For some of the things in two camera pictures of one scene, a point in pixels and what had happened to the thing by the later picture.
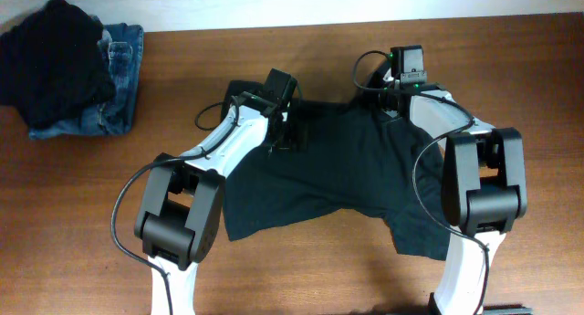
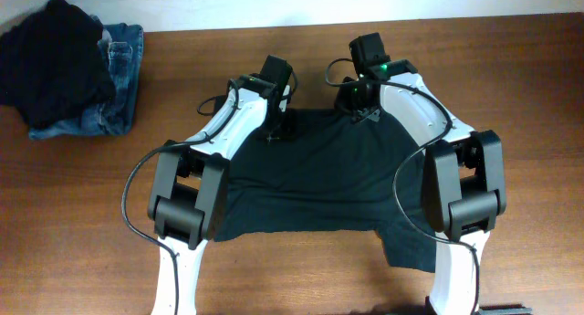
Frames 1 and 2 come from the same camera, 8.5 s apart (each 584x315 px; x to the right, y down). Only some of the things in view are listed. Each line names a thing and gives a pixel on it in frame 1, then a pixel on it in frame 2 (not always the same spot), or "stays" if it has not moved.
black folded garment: x=52 y=67 stays
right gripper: x=371 y=98 to x=344 y=100
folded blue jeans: x=123 y=46 stays
